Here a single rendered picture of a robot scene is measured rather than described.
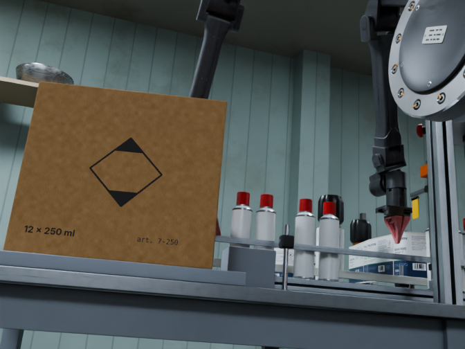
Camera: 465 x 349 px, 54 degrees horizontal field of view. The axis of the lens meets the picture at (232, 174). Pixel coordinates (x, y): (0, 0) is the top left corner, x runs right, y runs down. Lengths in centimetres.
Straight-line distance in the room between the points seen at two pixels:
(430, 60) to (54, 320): 60
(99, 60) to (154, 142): 378
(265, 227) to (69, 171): 57
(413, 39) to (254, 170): 375
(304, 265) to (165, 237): 55
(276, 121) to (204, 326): 397
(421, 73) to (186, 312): 46
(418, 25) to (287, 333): 47
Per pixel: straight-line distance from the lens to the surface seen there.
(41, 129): 76
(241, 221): 114
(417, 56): 64
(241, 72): 468
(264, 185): 434
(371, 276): 129
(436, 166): 121
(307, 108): 454
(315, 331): 74
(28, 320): 72
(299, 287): 112
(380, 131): 138
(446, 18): 62
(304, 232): 117
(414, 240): 152
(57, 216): 72
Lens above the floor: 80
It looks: 16 degrees up
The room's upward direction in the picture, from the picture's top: 5 degrees clockwise
